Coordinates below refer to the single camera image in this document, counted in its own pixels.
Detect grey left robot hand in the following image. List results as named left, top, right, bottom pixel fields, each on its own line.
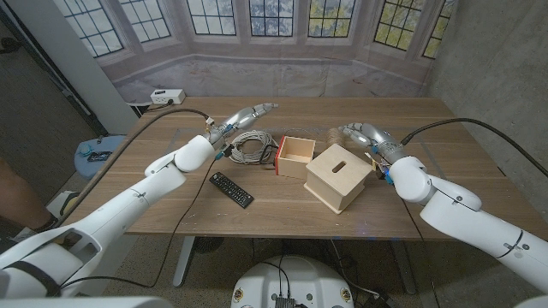
left=205, top=102, right=280, bottom=146

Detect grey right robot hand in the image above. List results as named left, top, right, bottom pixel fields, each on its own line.
left=337, top=122, right=410, bottom=166

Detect light wooden drawer unit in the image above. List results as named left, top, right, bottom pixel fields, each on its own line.
left=303, top=143, right=373, bottom=215

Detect red-fronted drawer with black handle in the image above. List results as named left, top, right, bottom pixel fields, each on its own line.
left=259, top=135, right=317, bottom=181

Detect black TV remote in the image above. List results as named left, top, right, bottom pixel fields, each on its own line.
left=208, top=171, right=255, bottom=210

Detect brown twine spool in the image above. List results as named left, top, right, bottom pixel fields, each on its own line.
left=325, top=127, right=347, bottom=149

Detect printed bay window backdrop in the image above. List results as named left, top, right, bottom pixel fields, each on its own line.
left=53, top=0, right=457, bottom=106

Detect wooden cabinet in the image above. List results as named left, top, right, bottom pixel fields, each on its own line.
left=284, top=127, right=327, bottom=142

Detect white power strip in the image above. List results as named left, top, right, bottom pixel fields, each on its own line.
left=150, top=88, right=187, bottom=106

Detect black floor fan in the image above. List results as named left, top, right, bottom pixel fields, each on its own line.
left=194, top=236, right=226, bottom=254

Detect grey table leg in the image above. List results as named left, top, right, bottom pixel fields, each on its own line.
left=390, top=240, right=417, bottom=295
left=172, top=236, right=197, bottom=288

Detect blue round stool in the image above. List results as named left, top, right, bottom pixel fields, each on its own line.
left=74, top=134, right=127, bottom=181

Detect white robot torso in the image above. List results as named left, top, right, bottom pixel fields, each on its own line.
left=230, top=255, right=355, bottom=308

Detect person's leg with black sock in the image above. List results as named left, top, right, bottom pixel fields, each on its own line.
left=0, top=156, right=59, bottom=234

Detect coiled white network cable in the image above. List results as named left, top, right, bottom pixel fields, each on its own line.
left=227, top=129, right=280, bottom=166

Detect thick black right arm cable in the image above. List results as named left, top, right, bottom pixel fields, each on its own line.
left=400, top=117, right=548, bottom=179

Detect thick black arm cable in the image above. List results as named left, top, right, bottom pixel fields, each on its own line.
left=400, top=117, right=548, bottom=179
left=53, top=108, right=211, bottom=228

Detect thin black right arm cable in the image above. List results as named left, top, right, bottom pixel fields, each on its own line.
left=397, top=196, right=442, bottom=308

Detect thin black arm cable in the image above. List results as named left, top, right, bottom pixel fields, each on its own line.
left=397, top=196, right=442, bottom=308
left=59, top=147, right=232, bottom=290

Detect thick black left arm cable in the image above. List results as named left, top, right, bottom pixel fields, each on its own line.
left=53, top=108, right=211, bottom=228

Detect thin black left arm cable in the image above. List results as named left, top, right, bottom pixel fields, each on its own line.
left=59, top=147, right=232, bottom=290

